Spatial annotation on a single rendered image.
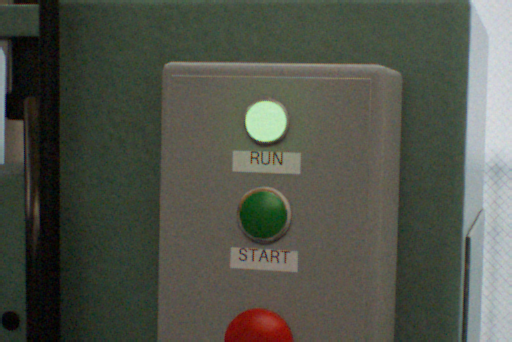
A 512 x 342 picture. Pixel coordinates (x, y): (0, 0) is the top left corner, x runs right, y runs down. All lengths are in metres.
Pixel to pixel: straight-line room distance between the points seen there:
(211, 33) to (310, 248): 0.13
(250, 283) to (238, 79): 0.09
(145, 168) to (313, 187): 0.12
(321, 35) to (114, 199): 0.14
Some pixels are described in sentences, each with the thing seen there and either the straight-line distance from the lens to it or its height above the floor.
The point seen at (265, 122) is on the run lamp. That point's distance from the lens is 0.43.
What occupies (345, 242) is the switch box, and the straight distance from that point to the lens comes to 0.43.
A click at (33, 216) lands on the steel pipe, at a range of 0.53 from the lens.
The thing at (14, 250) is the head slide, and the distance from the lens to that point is 0.60.
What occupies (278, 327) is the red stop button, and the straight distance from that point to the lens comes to 0.44.
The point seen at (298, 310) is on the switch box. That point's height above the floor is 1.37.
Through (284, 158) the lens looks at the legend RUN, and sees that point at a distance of 0.44.
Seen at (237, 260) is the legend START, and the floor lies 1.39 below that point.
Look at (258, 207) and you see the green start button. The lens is 0.43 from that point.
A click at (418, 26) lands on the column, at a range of 0.49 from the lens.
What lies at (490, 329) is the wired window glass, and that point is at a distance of 2.03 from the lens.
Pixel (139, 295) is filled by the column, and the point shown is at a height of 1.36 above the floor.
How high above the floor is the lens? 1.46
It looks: 3 degrees down
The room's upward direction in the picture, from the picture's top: 1 degrees clockwise
